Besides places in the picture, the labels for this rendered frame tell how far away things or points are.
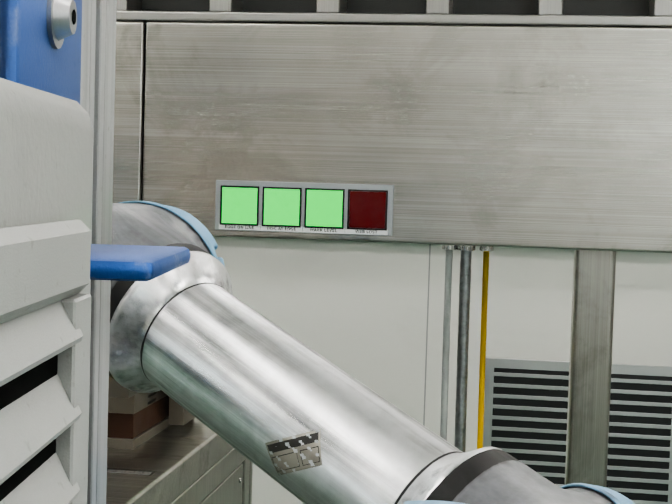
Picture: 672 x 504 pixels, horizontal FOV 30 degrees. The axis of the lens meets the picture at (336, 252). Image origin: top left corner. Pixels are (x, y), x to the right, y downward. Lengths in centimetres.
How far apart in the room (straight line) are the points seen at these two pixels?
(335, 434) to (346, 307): 332
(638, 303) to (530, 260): 36
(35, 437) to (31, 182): 4
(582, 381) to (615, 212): 30
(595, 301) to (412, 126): 39
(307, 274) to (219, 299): 324
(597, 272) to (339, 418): 113
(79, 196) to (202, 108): 156
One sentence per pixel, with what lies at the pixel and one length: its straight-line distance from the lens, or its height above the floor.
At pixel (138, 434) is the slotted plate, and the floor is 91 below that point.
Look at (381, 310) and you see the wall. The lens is 409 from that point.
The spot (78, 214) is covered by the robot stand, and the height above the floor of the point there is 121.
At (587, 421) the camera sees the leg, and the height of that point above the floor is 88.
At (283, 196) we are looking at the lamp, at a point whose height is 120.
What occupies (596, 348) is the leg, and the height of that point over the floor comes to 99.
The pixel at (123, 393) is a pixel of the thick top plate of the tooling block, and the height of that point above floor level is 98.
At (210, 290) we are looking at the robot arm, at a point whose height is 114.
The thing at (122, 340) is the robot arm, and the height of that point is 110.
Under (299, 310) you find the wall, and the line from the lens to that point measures 413.
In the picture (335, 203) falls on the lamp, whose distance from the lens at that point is 173.
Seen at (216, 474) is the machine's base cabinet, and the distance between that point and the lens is 162.
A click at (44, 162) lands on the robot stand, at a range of 19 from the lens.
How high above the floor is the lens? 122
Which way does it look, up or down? 3 degrees down
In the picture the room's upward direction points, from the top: 2 degrees clockwise
